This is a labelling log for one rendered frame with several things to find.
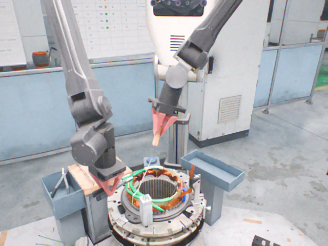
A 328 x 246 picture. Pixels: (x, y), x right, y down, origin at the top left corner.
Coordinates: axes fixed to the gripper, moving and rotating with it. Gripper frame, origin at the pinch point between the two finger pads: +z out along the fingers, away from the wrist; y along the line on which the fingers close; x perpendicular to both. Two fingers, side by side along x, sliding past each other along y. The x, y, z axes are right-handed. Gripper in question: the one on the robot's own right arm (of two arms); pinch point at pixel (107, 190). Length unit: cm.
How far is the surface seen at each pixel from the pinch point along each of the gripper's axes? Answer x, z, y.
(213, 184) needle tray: 44.4, 17.9, 6.2
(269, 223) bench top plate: 67, 41, 24
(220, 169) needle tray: 54, 17, 3
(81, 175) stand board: 7.4, 14.9, -31.1
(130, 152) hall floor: 138, 119, -171
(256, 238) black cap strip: 53, 40, 24
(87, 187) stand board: 5.5, 14.8, -22.8
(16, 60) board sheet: 48, 4, -223
